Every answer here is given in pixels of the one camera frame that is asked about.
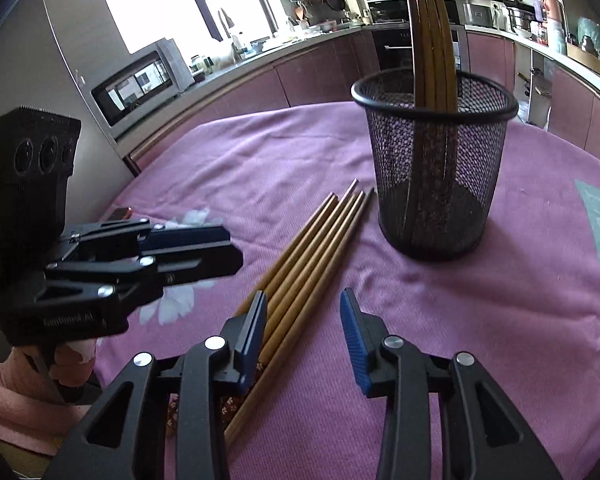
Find pink sleeve forearm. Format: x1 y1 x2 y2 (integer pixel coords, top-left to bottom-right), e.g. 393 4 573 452
0 349 94 456

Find person's left hand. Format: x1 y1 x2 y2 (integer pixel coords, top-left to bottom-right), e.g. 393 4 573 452
14 339 96 388

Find smartphone on table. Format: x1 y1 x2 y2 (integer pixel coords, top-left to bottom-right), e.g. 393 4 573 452
105 207 133 223

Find pink floral tablecloth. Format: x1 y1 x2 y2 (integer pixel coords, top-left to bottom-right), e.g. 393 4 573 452
96 102 600 479

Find white microwave oven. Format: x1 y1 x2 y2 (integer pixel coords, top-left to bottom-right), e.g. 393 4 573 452
91 38 194 136

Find black mesh utensil cup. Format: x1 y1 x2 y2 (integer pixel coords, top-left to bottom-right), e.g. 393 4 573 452
351 68 518 262

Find black frying pan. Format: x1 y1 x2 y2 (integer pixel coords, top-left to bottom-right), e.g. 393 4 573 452
325 0 347 12

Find black range hood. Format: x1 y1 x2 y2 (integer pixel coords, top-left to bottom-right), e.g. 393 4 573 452
363 0 462 24

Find teal covered appliance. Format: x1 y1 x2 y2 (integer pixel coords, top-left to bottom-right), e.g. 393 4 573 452
577 16 600 60

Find steel pot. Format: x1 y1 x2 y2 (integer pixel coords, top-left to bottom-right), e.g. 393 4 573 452
506 4 535 32

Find pink thermos jug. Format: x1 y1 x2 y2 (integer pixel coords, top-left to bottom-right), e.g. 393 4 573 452
542 0 565 26

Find black camera box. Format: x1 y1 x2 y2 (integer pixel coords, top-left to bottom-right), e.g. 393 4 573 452
0 106 81 275

